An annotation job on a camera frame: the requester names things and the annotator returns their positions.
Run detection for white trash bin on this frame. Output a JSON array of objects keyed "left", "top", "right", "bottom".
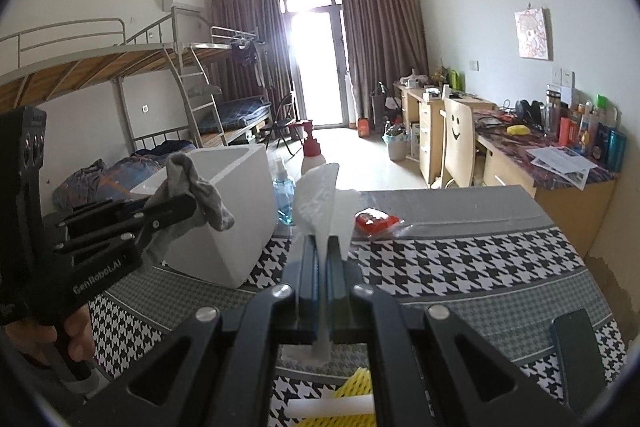
[{"left": 382, "top": 119, "right": 411, "bottom": 161}]

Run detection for yellow foam net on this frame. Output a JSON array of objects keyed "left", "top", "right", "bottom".
[{"left": 302, "top": 367, "right": 377, "bottom": 427}]

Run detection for white lotion pump bottle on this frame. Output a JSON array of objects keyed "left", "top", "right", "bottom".
[{"left": 296, "top": 119, "right": 327, "bottom": 180}]

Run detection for wooden chair with smiley face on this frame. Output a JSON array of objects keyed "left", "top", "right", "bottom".
[{"left": 440, "top": 96, "right": 488, "bottom": 188}]

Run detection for hanging dark clothes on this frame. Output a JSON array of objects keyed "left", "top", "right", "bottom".
[{"left": 230, "top": 37, "right": 266, "bottom": 88}]

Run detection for white foam box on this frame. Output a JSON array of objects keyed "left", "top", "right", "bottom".
[{"left": 130, "top": 143, "right": 278, "bottom": 289}]

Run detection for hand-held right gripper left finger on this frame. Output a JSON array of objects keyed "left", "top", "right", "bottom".
[{"left": 65, "top": 232, "right": 321, "bottom": 427}]

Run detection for white tissue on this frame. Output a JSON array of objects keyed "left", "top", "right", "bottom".
[{"left": 291, "top": 163, "right": 360, "bottom": 363}]

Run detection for wooden desk with printed cover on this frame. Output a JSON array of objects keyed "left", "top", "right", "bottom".
[{"left": 472, "top": 107, "right": 621, "bottom": 258}]

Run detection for printed papers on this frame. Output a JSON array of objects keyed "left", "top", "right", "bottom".
[{"left": 525, "top": 145, "right": 598, "bottom": 188}]

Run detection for grey sock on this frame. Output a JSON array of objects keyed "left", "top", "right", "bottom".
[{"left": 145, "top": 153, "right": 236, "bottom": 260}]

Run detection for black headphones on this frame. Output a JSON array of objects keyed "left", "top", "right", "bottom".
[{"left": 515, "top": 99, "right": 546, "bottom": 128}]

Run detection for brown curtain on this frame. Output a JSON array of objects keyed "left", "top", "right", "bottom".
[
  {"left": 209, "top": 0, "right": 296, "bottom": 128},
  {"left": 337, "top": 0, "right": 431, "bottom": 128}
]

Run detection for black folding chair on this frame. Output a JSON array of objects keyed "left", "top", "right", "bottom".
[{"left": 260, "top": 92, "right": 298, "bottom": 158}]

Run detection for small metal bunk bed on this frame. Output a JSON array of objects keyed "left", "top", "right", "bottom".
[{"left": 190, "top": 25, "right": 273, "bottom": 148}]

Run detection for pink wall picture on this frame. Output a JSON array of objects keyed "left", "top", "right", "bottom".
[{"left": 514, "top": 7, "right": 555, "bottom": 61}]

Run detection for blue quilt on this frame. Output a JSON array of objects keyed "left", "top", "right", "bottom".
[{"left": 100, "top": 151, "right": 168, "bottom": 192}]

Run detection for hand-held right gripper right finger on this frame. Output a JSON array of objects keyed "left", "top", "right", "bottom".
[{"left": 325, "top": 234, "right": 583, "bottom": 427}]

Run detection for black bag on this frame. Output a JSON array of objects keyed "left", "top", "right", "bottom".
[{"left": 370, "top": 82, "right": 401, "bottom": 130}]

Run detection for plain wooden desk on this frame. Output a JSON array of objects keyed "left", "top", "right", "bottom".
[{"left": 397, "top": 79, "right": 496, "bottom": 185}]

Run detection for black smartphone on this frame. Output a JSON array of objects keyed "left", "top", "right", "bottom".
[{"left": 550, "top": 308, "right": 608, "bottom": 410}]

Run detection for red snack packet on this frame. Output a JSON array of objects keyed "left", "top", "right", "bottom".
[{"left": 354, "top": 207, "right": 401, "bottom": 236}]

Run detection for large metal bunk bed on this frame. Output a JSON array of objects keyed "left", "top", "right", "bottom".
[{"left": 0, "top": 18, "right": 223, "bottom": 218}]

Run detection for houndstooth tablecloth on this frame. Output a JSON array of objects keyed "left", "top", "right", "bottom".
[{"left": 87, "top": 187, "right": 628, "bottom": 427}]

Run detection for blue spray bottle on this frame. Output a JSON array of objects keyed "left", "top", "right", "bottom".
[{"left": 272, "top": 155, "right": 297, "bottom": 226}]

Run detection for person's left hand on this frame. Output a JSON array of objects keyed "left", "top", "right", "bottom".
[{"left": 0, "top": 306, "right": 94, "bottom": 364}]

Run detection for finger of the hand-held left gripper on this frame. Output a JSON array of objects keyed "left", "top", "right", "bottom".
[
  {"left": 54, "top": 227, "right": 151, "bottom": 259},
  {"left": 54, "top": 194, "right": 197, "bottom": 234}
]

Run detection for glass balcony door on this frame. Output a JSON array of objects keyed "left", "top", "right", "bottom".
[{"left": 276, "top": 0, "right": 351, "bottom": 128}]

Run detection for row of toiletry bottles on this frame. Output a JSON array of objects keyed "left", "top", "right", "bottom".
[{"left": 545, "top": 84, "right": 628, "bottom": 170}]

